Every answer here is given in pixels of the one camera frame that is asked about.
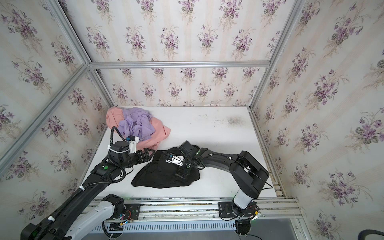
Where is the black cloth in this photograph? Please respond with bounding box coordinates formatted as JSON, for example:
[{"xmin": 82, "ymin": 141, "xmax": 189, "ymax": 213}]
[{"xmin": 131, "ymin": 147, "xmax": 200, "ymax": 189}]

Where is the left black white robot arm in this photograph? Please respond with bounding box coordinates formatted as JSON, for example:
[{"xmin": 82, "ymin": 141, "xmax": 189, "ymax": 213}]
[{"xmin": 21, "ymin": 141, "xmax": 155, "ymax": 240}]

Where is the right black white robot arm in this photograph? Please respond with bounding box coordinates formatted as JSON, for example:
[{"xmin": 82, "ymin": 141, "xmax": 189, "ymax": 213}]
[{"xmin": 176, "ymin": 141, "xmax": 273, "ymax": 221}]

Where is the purple cloth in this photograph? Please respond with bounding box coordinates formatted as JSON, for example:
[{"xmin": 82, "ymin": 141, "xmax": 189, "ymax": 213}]
[{"xmin": 118, "ymin": 108, "xmax": 155, "ymax": 141}]

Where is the pink cloth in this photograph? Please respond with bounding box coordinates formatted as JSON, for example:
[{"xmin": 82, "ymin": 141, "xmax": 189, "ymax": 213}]
[{"xmin": 106, "ymin": 107, "xmax": 171, "ymax": 150}]

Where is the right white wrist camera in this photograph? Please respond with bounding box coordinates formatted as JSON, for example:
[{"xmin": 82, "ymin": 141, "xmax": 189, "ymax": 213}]
[{"xmin": 165, "ymin": 153, "xmax": 185, "ymax": 166}]

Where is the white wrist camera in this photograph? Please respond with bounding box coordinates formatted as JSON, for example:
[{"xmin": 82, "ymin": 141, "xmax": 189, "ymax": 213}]
[
  {"xmin": 165, "ymin": 153, "xmax": 185, "ymax": 166},
  {"xmin": 126, "ymin": 136, "xmax": 139, "ymax": 154}
]

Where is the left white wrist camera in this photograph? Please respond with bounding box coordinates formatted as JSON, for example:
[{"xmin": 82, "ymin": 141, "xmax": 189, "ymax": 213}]
[{"xmin": 126, "ymin": 136, "xmax": 139, "ymax": 154}]

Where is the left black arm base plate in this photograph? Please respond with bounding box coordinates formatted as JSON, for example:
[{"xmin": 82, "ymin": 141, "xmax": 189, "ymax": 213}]
[{"xmin": 112, "ymin": 204, "xmax": 141, "ymax": 220}]

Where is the aluminium mounting rail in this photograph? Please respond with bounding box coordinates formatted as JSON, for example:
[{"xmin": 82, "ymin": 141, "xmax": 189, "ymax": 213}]
[{"xmin": 56, "ymin": 196, "xmax": 302, "ymax": 224}]

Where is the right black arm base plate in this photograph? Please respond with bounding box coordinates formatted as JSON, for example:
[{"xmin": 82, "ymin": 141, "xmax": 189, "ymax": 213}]
[{"xmin": 218, "ymin": 202, "xmax": 260, "ymax": 221}]

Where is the white slotted cable duct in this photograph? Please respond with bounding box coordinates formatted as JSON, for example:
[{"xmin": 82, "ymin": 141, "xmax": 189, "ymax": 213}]
[{"xmin": 105, "ymin": 220, "xmax": 236, "ymax": 234}]

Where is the aluminium frame enclosure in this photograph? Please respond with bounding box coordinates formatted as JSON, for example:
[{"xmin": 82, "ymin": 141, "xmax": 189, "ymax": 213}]
[{"xmin": 1, "ymin": 1, "xmax": 384, "ymax": 240}]

